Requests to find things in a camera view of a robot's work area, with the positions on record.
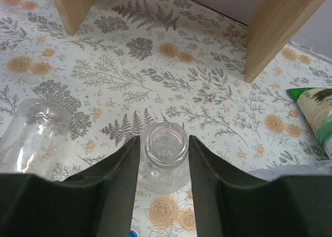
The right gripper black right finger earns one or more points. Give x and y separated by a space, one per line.
230 202

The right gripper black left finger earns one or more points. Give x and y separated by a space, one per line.
97 201

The white blue bottle cap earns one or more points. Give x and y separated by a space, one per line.
133 233

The clear bottle with white cap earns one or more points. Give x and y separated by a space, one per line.
164 165

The clear bottle with silver cap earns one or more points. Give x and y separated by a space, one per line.
35 137

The green white chips bag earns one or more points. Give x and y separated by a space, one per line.
315 104

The floral patterned table mat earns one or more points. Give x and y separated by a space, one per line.
138 62

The wooden two-tier shelf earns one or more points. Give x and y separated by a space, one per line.
272 25

